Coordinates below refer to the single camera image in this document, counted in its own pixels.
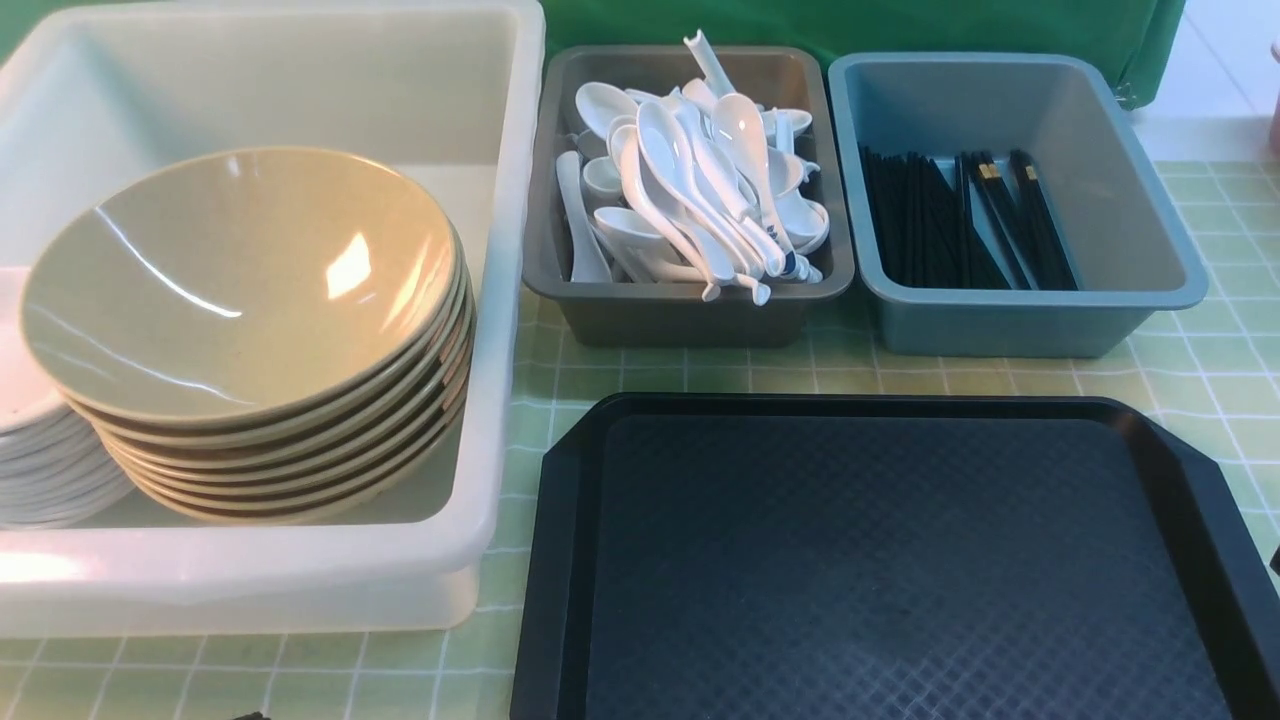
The large white plastic tub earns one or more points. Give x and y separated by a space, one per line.
97 97

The tan noodle bowl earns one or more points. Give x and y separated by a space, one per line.
239 285

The stack of tan bowls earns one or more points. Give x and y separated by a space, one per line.
316 464

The black plastic serving tray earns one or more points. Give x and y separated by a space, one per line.
889 557

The pile of white spoons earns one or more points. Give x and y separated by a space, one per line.
638 194

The white spoon with blue tip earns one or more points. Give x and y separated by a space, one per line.
755 234

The stack of white dishes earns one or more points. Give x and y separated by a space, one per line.
54 471

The grey plastic spoon bin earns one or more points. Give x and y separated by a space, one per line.
673 315

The blue plastic chopstick bin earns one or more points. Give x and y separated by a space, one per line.
1131 253

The bundle of black chopsticks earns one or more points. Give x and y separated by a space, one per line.
977 224

